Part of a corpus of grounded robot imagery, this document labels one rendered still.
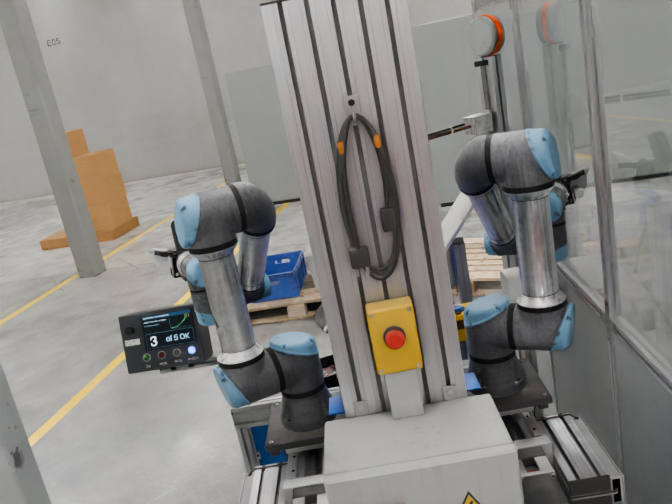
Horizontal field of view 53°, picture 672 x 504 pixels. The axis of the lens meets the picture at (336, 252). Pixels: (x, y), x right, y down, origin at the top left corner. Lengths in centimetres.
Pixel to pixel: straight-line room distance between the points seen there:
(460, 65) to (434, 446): 673
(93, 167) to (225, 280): 872
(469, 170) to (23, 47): 701
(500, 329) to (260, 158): 842
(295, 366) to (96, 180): 878
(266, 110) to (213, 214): 828
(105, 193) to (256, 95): 258
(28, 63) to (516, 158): 708
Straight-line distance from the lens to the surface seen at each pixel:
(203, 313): 190
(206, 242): 156
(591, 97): 209
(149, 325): 228
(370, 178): 125
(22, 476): 82
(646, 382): 210
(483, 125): 281
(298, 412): 177
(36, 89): 822
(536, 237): 162
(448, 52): 779
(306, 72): 123
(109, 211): 1032
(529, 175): 157
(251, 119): 990
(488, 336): 172
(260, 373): 168
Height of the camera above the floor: 192
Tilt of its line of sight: 16 degrees down
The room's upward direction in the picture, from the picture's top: 11 degrees counter-clockwise
